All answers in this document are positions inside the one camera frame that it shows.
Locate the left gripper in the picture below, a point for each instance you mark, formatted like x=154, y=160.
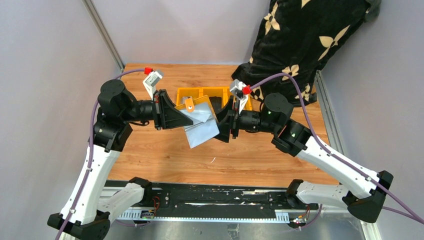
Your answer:
x=166, y=114

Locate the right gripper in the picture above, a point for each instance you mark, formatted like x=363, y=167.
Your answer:
x=224, y=119

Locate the yellow leather card holder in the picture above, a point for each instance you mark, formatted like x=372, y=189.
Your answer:
x=205, y=123

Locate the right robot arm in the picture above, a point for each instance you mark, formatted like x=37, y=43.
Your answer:
x=362, y=192

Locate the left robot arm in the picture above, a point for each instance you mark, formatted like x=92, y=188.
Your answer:
x=85, y=216

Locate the black cards in bin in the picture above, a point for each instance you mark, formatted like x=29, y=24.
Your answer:
x=216, y=103

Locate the middle yellow bin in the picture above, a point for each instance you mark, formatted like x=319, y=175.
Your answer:
x=217, y=91

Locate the yellow bin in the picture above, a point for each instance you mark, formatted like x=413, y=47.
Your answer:
x=217, y=91
x=186, y=96
x=248, y=102

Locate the right yellow bin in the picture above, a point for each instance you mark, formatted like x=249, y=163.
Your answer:
x=248, y=102

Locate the left yellow bin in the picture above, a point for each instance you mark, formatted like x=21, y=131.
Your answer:
x=186, y=96

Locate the black floral blanket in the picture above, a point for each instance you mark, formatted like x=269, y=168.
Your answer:
x=295, y=40

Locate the aluminium frame post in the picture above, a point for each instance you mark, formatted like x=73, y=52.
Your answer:
x=97, y=20

